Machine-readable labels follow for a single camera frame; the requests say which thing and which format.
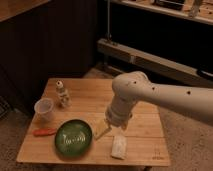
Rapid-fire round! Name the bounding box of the metal vertical pole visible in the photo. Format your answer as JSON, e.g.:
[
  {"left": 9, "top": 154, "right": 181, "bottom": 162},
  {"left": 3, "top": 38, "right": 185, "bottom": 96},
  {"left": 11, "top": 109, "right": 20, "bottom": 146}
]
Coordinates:
[{"left": 107, "top": 0, "right": 111, "bottom": 42}]

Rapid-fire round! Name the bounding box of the orange carrot toy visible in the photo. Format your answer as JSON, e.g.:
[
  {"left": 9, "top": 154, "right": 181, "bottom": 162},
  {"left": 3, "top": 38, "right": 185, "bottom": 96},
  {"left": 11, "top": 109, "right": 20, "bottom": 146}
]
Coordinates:
[{"left": 33, "top": 129, "right": 56, "bottom": 136}]

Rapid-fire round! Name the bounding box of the wooden shelf with items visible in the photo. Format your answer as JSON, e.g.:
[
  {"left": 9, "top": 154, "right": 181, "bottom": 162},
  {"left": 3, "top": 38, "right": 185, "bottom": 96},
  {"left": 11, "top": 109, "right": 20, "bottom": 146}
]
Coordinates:
[{"left": 112, "top": 0, "right": 213, "bottom": 26}]

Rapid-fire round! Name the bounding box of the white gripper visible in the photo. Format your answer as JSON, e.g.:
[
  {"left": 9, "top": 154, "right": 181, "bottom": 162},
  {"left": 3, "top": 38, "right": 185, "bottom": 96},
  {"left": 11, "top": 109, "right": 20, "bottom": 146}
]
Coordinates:
[{"left": 93, "top": 105, "right": 132, "bottom": 140}]

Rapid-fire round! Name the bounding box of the translucent ceramic cup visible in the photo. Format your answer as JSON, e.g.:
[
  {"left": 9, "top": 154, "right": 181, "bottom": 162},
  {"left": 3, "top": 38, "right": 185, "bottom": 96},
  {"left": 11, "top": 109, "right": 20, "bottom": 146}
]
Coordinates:
[{"left": 34, "top": 98, "right": 54, "bottom": 121}]

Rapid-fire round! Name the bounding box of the small white bottle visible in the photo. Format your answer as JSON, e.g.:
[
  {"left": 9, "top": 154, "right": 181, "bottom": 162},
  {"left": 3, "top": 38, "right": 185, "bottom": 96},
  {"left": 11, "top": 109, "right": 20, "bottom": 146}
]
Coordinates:
[{"left": 56, "top": 81, "right": 71, "bottom": 107}]

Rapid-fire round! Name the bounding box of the wooden table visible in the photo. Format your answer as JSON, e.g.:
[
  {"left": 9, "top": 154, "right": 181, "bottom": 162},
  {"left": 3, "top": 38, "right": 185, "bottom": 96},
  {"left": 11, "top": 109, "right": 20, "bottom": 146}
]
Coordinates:
[{"left": 17, "top": 78, "right": 170, "bottom": 166}]

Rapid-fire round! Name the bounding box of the green round plate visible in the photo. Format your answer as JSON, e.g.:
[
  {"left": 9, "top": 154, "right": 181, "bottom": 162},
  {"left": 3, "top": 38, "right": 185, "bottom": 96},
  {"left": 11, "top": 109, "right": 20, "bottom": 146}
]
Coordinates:
[{"left": 54, "top": 119, "right": 92, "bottom": 157}]

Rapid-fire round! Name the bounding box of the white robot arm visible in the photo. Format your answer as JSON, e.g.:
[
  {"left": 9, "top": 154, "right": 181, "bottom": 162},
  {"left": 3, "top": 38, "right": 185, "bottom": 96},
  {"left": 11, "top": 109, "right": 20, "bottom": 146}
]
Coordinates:
[{"left": 93, "top": 71, "right": 213, "bottom": 140}]

